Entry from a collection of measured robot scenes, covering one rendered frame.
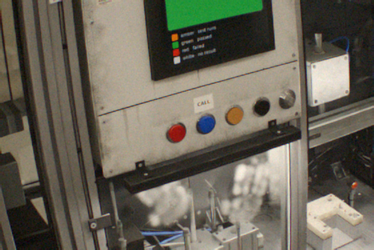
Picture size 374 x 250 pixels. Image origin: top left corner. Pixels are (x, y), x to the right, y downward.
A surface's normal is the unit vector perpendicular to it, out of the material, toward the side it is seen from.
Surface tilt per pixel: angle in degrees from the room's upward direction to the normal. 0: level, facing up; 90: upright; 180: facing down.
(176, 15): 90
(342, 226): 90
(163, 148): 90
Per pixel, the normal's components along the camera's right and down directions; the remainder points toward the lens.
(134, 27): 0.46, 0.33
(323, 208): -0.09, -0.90
